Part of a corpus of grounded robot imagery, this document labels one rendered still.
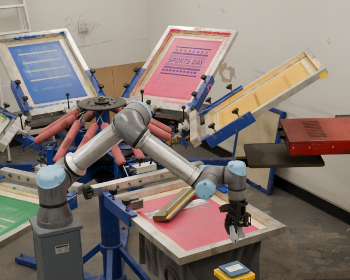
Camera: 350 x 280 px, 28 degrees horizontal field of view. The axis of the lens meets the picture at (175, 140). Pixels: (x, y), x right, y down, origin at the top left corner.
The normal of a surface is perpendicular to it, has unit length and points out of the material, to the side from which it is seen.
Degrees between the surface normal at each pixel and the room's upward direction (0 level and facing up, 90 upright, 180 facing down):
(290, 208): 0
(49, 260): 90
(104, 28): 90
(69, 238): 90
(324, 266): 0
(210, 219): 0
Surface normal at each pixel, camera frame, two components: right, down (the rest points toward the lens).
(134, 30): 0.49, 0.27
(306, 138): -0.03, -0.95
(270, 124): -0.87, 0.01
